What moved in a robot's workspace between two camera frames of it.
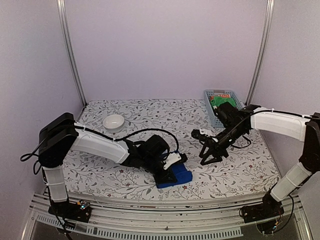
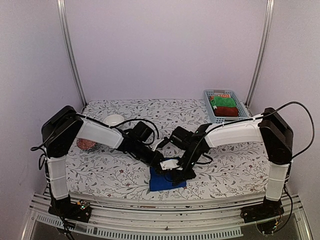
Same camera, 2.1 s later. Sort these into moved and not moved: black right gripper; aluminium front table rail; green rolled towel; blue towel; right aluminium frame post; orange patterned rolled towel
Moved: blue towel; black right gripper
Not moved: right aluminium frame post; aluminium front table rail; green rolled towel; orange patterned rolled towel
